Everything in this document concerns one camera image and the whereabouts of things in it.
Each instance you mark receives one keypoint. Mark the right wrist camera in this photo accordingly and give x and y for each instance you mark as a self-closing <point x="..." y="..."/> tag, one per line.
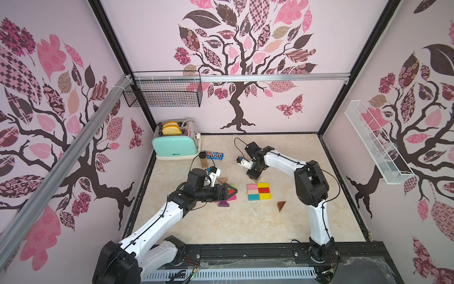
<point x="244" y="162"/>

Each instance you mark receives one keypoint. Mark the white slotted cable duct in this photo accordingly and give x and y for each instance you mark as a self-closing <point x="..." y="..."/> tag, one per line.
<point x="230" y="274"/>

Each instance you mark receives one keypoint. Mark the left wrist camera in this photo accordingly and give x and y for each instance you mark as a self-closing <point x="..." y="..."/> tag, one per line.
<point x="197" y="177"/>

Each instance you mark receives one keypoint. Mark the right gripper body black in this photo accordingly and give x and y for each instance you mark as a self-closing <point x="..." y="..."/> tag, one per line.
<point x="254" y="168"/>

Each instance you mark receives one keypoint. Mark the teal rectangular block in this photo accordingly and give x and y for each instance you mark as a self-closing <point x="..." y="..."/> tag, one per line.
<point x="254" y="197"/>

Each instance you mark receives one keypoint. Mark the beige rectangular block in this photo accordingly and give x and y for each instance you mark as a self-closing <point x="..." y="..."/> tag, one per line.
<point x="253" y="192"/>

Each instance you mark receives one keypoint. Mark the black wire basket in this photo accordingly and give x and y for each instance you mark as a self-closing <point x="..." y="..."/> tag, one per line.
<point x="165" y="89"/>

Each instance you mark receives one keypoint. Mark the brown triangle block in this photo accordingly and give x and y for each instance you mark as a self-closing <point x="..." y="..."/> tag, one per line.
<point x="280" y="205"/>

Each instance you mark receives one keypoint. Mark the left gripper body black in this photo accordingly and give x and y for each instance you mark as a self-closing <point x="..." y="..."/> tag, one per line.
<point x="208" y="194"/>

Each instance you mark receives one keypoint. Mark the purple triangle block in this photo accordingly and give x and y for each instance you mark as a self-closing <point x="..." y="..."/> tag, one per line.
<point x="223" y="204"/>

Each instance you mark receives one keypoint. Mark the blue candy bag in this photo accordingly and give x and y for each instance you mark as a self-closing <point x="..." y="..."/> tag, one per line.
<point x="215" y="155"/>

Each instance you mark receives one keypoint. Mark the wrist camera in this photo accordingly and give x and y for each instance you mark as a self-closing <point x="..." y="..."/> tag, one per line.
<point x="244" y="162"/>
<point x="197" y="177"/>

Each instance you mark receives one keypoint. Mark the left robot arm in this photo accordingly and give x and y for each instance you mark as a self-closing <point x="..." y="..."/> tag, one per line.
<point x="136" y="256"/>

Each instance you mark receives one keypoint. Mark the yellow toast back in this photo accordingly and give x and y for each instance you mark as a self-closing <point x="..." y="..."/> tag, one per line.
<point x="171" y="124"/>

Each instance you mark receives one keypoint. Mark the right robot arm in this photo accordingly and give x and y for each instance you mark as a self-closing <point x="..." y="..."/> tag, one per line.
<point x="311" y="189"/>

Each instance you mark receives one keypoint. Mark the white wire shelf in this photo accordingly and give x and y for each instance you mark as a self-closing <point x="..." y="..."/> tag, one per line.
<point x="369" y="125"/>

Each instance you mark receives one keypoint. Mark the yellow toast front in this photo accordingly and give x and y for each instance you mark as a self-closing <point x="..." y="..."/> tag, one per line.
<point x="171" y="130"/>

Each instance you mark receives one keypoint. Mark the mint green toaster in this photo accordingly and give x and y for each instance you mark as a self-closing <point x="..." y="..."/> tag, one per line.
<point x="177" y="147"/>

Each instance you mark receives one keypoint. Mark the yellow toast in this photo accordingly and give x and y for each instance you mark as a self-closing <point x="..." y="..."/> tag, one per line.
<point x="171" y="124"/>
<point x="171" y="130"/>

